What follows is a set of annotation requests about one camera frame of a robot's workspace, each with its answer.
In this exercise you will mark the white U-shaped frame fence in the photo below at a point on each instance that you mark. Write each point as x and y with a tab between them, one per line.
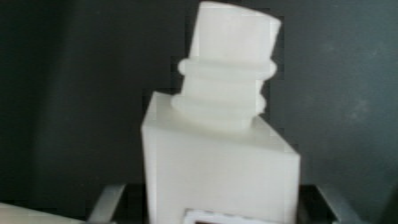
18	215

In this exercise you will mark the white stool leg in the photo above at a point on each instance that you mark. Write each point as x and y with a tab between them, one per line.
222	167

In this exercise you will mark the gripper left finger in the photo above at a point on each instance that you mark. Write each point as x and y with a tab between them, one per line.
119	207

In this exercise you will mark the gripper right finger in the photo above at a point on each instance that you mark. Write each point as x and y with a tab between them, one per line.
323	208

